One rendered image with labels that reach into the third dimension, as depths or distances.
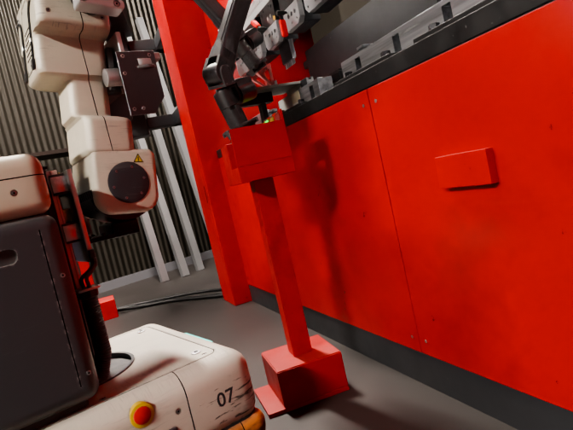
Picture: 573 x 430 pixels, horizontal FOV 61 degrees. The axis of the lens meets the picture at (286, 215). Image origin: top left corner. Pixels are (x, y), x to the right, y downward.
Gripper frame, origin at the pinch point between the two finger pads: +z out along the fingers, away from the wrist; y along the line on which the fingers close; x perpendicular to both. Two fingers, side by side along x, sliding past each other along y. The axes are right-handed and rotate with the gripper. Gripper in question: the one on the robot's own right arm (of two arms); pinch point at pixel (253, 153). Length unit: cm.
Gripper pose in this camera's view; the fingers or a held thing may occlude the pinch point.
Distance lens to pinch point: 142.0
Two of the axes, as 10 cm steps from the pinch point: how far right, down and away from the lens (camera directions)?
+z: 4.4, 8.8, 1.6
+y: 8.5, -4.7, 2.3
